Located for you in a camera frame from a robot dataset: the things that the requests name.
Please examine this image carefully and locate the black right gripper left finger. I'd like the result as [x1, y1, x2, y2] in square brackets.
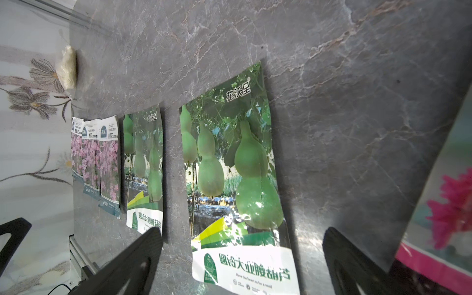
[70, 227, 163, 295]

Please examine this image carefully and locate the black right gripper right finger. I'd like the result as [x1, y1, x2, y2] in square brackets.
[322, 227, 398, 295]

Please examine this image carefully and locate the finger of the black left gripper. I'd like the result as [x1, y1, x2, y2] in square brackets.
[0, 218, 32, 275]

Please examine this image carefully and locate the white flower seed packet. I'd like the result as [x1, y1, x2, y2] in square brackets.
[71, 117, 84, 182]
[81, 119, 100, 200]
[98, 116, 121, 219]

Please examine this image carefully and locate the red flower seed packet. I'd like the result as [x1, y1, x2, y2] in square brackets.
[390, 92, 472, 295]

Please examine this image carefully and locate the small green gourd seed packet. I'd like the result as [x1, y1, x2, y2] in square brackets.
[179, 62, 300, 295]

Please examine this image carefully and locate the large green gourd seed packet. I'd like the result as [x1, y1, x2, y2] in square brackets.
[123, 104, 164, 234]

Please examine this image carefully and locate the bag of cream gloves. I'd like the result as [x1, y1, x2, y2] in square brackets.
[55, 45, 77, 95]

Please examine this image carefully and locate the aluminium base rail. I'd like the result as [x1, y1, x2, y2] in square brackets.
[69, 235, 98, 281]

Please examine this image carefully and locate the aluminium corner frame post left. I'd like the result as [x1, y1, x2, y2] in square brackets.
[13, 0, 92, 27]

